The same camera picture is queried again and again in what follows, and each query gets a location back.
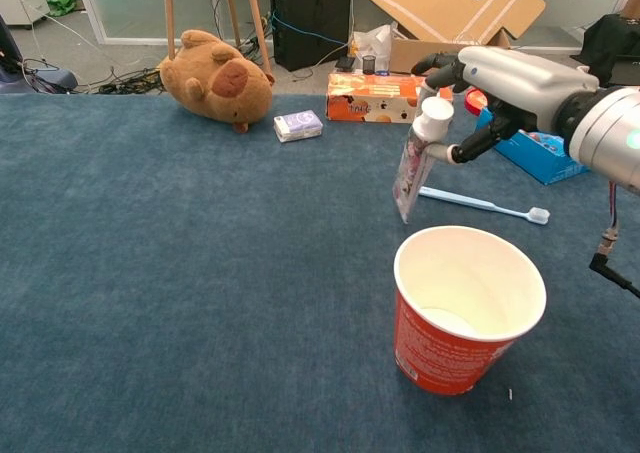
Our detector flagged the light blue toothbrush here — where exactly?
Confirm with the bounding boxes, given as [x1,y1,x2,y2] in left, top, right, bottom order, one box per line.
[418,186,551,223]

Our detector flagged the black cable bundle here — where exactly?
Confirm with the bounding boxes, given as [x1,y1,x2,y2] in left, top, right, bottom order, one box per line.
[19,57,166,96]

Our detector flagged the blue network cable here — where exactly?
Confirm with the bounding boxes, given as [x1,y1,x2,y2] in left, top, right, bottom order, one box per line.
[272,12,351,44]

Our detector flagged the white toothpaste tube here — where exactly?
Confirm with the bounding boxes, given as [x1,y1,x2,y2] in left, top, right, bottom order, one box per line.
[392,85,455,224]

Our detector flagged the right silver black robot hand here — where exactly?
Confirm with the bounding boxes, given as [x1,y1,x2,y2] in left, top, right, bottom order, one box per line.
[410,45,601,165]

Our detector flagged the brown capybara plush toy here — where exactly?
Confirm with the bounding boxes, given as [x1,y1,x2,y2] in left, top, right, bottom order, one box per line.
[158,29,276,134]

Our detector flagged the wooden easel legs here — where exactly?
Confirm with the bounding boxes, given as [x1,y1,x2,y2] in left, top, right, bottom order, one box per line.
[163,0,274,74]

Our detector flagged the white plastic bag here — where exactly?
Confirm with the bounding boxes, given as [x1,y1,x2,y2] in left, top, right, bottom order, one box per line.
[352,22,399,74]

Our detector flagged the white paper cup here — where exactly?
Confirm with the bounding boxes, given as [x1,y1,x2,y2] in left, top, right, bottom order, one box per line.
[393,225,547,397]

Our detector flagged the brown cardboard box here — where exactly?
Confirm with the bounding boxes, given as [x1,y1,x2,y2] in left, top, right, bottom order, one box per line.
[368,0,547,77]

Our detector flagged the black computer tower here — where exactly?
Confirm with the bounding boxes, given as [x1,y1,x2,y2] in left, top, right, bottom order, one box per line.
[269,0,353,73]

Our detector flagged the small grey-blue card box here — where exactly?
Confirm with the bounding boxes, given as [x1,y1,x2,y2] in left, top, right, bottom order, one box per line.
[272,109,325,144]

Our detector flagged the green bag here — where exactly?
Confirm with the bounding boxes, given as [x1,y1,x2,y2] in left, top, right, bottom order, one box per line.
[44,0,81,18]

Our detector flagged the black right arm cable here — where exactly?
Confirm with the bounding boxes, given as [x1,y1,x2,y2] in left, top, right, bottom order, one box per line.
[588,180,640,299]

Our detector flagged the black cloth covered object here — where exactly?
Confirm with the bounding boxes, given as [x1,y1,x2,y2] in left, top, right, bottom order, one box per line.
[582,12,640,88]

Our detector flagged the dark blue machine base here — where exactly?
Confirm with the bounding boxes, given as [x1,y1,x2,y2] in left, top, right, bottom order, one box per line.
[0,15,79,94]

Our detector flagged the orange biscuit box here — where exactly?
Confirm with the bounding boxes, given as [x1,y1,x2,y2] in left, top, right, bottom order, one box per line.
[325,71,455,125]

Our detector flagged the blue cookie box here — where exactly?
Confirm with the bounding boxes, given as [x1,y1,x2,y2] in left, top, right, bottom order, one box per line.
[474,106,592,187]

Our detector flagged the red round lid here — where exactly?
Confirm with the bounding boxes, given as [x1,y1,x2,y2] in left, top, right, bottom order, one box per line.
[463,87,489,117]

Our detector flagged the dark blue table mat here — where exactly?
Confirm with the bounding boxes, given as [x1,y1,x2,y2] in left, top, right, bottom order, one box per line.
[0,92,640,453]

